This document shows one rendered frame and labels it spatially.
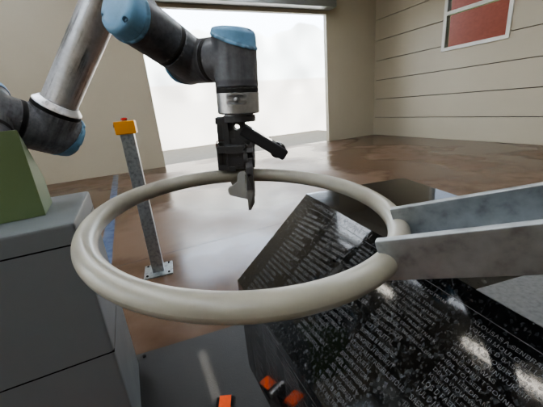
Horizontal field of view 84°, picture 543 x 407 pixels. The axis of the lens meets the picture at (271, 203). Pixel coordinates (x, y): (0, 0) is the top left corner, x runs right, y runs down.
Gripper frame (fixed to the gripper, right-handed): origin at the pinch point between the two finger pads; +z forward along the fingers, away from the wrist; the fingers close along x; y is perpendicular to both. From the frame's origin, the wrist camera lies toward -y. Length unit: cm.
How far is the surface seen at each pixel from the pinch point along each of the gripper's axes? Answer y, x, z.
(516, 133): -481, -495, 62
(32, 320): 60, 3, 31
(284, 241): -7.9, -6.6, 15.0
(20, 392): 67, 7, 52
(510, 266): -26, 45, -9
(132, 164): 83, -125, 16
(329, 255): -16.8, 10.0, 10.2
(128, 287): 10.0, 44.4, -7.6
